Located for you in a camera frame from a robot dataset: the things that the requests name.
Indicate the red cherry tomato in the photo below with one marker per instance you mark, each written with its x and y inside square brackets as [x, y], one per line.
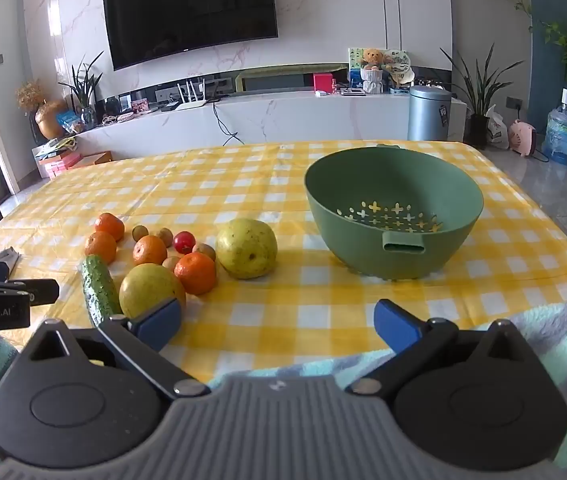
[183, 242]

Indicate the orange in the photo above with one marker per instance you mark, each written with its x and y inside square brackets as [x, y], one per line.
[110, 225]
[149, 250]
[196, 273]
[100, 247]

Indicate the yellow-green pear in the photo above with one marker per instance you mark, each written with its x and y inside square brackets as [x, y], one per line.
[247, 248]
[148, 287]

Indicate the yellow checked tablecloth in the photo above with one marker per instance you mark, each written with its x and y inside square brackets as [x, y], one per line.
[273, 185]

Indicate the long-leaf potted plant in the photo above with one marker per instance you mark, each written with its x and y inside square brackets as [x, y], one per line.
[476, 95]

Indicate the green cucumber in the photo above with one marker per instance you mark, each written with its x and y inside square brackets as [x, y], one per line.
[97, 287]

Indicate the white plastic bag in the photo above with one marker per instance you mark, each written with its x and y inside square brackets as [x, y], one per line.
[497, 130]

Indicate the white router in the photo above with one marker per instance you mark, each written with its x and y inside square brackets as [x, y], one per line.
[191, 100]

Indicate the silver pedal trash can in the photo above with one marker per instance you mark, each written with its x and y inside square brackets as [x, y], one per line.
[428, 115]

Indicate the white ribbed vase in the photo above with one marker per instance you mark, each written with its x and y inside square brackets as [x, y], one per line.
[374, 82]

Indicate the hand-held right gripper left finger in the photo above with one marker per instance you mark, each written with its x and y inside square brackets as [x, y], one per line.
[161, 322]

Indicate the white marble TV console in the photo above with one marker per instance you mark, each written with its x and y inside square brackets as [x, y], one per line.
[288, 120]

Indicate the round paper fan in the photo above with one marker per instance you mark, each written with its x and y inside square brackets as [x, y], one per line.
[401, 66]

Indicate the pink fan heater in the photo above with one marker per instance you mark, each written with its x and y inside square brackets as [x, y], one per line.
[523, 137]

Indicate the gold round vase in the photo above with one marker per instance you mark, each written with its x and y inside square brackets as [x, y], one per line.
[50, 117]

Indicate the orange cardboard box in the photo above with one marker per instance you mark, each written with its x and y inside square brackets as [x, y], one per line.
[93, 159]

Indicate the green plant in glass vase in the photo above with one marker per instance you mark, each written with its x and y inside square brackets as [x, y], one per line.
[85, 92]

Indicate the green colander bowl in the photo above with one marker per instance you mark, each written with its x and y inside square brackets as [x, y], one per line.
[363, 195]

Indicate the teal striped fleece cloth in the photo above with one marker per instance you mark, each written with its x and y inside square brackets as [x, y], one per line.
[563, 330]

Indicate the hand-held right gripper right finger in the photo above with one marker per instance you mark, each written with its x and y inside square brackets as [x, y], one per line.
[396, 327]

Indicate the red box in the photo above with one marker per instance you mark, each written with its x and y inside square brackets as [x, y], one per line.
[323, 82]

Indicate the dried yellow flowers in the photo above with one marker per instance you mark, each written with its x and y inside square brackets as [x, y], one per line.
[29, 92]

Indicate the black wall television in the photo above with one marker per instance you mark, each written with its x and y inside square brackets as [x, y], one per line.
[188, 5]

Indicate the blue water jug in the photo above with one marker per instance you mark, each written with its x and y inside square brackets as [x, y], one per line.
[561, 132]

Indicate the pink cardboard box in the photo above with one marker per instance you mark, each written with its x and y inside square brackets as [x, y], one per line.
[60, 165]

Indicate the brown teddy bear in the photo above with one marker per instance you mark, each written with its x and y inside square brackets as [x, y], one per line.
[373, 59]

